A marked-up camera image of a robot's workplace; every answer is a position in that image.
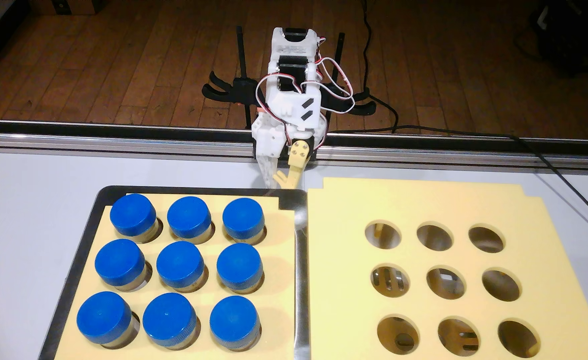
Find yellow foam rack in tray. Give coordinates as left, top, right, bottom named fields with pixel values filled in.
left=54, top=193, right=296, bottom=360

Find dark bulky object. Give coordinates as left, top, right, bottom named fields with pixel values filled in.
left=516, top=0, right=588, bottom=78

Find black bar clamp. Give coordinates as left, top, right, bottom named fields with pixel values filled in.
left=319, top=32, right=377, bottom=131
left=201, top=26, right=270, bottom=130

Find black hanging cable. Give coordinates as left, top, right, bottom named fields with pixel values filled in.
left=361, top=0, right=400, bottom=133

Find white red servo wires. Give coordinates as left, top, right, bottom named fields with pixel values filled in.
left=255, top=37, right=356, bottom=151

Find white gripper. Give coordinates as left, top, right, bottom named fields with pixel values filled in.
left=253, top=75, right=329, bottom=190

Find blue capped test tube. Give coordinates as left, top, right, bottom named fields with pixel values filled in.
left=209, top=295, right=262, bottom=351
left=142, top=292, right=198, bottom=350
left=109, top=193, right=159, bottom=243
left=216, top=243, right=265, bottom=294
left=76, top=291, right=137, bottom=349
left=222, top=198, right=266, bottom=244
left=94, top=238, right=149, bottom=292
left=155, top=241, right=207, bottom=292
left=166, top=196, right=213, bottom=244

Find large yellow foam rack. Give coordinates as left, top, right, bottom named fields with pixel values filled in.
left=307, top=177, right=588, bottom=360

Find aluminium table edge rail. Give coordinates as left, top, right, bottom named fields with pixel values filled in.
left=0, top=120, right=588, bottom=173

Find black metal tray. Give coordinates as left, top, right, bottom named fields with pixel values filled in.
left=38, top=186, right=311, bottom=360

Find long black cable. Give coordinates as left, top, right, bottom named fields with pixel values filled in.
left=324, top=125, right=588, bottom=237

